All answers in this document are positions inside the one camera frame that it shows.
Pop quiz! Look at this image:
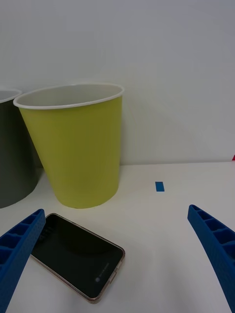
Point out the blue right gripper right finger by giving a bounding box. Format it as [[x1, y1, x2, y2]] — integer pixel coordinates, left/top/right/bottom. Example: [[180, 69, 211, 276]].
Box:
[[187, 204, 235, 313]]

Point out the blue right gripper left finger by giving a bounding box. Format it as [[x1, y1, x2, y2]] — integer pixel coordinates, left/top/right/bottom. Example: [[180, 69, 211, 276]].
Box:
[[0, 208, 47, 313]]

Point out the black smartphone in clear case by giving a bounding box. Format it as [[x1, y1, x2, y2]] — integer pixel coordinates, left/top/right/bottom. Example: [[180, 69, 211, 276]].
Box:
[[29, 213, 126, 305]]

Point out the grey plastic waste bin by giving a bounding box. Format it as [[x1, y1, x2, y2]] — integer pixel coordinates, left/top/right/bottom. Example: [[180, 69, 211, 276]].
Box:
[[0, 88, 44, 209]]

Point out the yellow-green plastic waste bin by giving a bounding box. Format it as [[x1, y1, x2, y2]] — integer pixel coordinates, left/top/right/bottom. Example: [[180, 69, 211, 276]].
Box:
[[13, 83, 125, 210]]

